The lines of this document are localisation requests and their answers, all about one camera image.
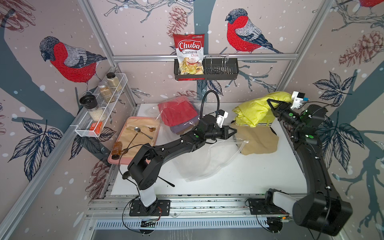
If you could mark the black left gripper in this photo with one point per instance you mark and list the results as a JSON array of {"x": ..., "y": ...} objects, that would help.
[{"x": 224, "y": 130}]

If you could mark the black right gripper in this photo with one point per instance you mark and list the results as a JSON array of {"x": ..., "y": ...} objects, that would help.
[{"x": 282, "y": 108}]

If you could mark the neon yellow garment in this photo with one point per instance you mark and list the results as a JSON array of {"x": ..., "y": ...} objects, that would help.
[{"x": 253, "y": 112}]

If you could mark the beige knitted garment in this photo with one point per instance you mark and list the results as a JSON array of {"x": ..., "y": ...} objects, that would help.
[{"x": 260, "y": 139}]

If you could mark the clear plastic vacuum bag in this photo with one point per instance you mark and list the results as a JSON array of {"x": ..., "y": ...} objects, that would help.
[{"x": 202, "y": 163}]

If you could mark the red garment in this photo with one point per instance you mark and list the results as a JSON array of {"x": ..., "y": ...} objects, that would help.
[{"x": 177, "y": 111}]

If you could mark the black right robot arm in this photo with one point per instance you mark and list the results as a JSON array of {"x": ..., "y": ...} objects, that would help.
[{"x": 322, "y": 209}]

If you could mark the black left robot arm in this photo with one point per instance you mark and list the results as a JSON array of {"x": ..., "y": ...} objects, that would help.
[{"x": 145, "y": 167}]

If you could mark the red Chuba cassava chips bag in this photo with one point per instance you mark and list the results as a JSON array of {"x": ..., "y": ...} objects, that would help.
[{"x": 190, "y": 53}]

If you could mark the purple grey folded garment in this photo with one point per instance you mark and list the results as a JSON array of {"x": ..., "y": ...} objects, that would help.
[{"x": 181, "y": 128}]

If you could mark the black plastic fork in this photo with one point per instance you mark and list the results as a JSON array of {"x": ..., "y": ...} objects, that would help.
[{"x": 167, "y": 182}]

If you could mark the pink tray with beige mat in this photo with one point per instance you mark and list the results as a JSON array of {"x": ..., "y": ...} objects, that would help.
[{"x": 135, "y": 122}]

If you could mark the metal spoon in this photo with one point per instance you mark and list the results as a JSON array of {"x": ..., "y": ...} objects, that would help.
[{"x": 134, "y": 137}]

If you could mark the amber sauce bottle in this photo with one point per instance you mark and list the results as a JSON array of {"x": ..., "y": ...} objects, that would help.
[{"x": 117, "y": 150}]

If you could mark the yellow spice jar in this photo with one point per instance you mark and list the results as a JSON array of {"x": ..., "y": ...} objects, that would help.
[{"x": 113, "y": 81}]

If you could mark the brown spice jar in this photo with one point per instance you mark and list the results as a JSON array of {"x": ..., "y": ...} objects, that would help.
[{"x": 106, "y": 92}]

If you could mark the small red packet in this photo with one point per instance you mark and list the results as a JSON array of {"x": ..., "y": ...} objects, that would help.
[{"x": 96, "y": 127}]

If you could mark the clear acrylic spice shelf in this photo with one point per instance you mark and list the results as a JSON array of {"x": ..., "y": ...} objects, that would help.
[{"x": 82, "y": 128}]

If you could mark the black lid spice jar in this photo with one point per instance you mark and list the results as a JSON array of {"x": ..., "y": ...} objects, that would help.
[{"x": 95, "y": 111}]

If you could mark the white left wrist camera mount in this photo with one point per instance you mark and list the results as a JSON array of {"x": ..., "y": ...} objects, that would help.
[{"x": 222, "y": 115}]

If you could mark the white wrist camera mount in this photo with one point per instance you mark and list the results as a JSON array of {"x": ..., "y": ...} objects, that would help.
[
  {"x": 299, "y": 100},
  {"x": 222, "y": 115}
]

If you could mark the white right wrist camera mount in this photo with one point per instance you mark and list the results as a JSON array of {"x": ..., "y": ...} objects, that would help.
[{"x": 299, "y": 100}]

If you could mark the black wire wall basket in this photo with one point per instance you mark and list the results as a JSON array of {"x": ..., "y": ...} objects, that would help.
[{"x": 213, "y": 69}]

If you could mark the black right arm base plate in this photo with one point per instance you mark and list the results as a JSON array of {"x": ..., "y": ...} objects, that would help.
[{"x": 260, "y": 207}]

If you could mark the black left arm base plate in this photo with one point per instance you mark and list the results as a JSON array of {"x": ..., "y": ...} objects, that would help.
[{"x": 158, "y": 208}]

